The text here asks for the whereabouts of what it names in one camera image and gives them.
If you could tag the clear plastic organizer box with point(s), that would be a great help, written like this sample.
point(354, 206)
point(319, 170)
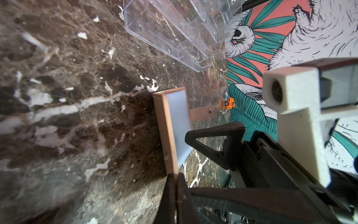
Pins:
point(191, 32)

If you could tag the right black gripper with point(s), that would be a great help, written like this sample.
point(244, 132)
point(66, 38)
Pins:
point(278, 190)

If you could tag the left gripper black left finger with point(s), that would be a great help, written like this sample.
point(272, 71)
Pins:
point(167, 208)

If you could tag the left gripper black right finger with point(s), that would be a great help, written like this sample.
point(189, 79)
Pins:
point(187, 212)

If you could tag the small orange toy car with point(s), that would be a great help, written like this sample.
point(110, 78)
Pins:
point(227, 102)

